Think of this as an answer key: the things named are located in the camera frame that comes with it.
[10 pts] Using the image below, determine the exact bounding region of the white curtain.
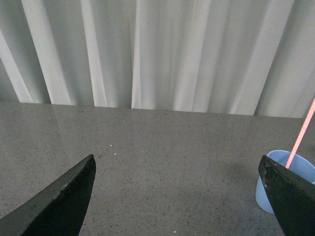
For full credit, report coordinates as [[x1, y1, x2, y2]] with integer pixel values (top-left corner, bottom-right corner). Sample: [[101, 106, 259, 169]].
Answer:
[[0, 0, 315, 118]]

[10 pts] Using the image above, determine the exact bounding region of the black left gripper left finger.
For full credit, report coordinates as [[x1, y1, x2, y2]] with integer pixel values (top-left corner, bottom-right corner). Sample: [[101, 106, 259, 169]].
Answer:
[[0, 154, 96, 236]]

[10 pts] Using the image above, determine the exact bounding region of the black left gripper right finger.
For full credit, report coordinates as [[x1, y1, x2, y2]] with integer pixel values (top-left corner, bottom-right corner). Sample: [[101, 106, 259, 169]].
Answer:
[[258, 155, 315, 236]]

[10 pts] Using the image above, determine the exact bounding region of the pink chopstick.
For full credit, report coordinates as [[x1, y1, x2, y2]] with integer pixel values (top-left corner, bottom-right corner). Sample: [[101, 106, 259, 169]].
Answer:
[[285, 99, 315, 169]]

